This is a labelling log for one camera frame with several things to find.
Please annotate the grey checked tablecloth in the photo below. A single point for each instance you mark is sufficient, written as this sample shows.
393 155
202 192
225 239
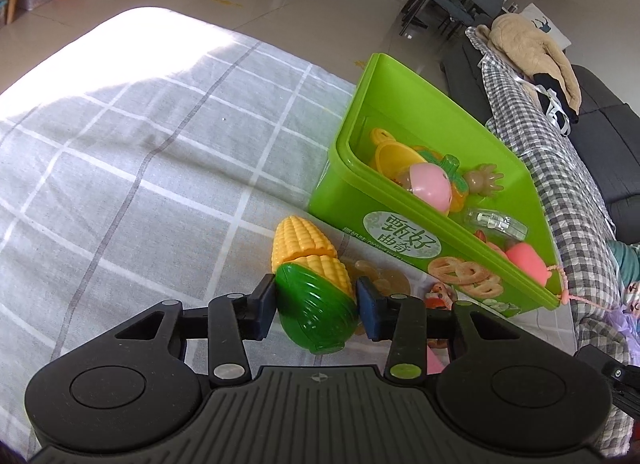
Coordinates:
125 194

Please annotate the clear plastic lens case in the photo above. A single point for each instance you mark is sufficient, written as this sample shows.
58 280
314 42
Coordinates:
495 221

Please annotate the beige padded coat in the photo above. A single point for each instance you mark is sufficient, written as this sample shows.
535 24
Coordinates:
525 49

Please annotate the green plush pillow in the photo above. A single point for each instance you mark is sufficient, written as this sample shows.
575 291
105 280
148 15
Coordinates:
630 264

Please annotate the green plastic box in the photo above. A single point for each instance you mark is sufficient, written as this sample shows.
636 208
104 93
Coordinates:
400 236

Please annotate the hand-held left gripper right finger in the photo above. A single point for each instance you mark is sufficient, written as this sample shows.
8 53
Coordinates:
367 311

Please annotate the grey checked sofa blanket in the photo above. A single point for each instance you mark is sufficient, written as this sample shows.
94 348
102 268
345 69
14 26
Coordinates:
565 179

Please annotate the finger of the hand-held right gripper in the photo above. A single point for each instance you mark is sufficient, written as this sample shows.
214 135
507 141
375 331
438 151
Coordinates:
597 360

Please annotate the dark grey sofa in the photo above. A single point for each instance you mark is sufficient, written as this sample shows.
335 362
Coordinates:
615 144

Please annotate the yellow toy cup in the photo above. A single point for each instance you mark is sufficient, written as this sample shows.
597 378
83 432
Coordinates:
395 159

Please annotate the orange toy with green stem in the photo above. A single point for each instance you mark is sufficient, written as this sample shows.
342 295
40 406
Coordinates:
459 189

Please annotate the toy corn cob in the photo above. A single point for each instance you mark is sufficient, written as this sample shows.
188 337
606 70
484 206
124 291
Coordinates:
310 294

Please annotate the pink toy block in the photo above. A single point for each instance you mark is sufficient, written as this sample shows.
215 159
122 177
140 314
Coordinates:
434 361

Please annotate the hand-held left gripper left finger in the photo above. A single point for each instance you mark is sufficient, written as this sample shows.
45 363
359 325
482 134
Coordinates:
260 316

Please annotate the brown toy octopus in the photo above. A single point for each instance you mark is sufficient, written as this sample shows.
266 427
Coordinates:
480 179

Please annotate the black and white garment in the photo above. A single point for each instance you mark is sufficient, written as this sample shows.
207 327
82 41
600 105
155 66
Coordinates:
550 89

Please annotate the pink toy fruit half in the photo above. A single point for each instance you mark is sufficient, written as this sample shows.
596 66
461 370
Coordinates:
430 189

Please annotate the purple cloth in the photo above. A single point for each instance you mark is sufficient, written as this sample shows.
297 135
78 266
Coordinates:
625 329

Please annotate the white cushion with deer print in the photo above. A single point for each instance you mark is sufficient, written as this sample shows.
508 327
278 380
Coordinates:
547 27

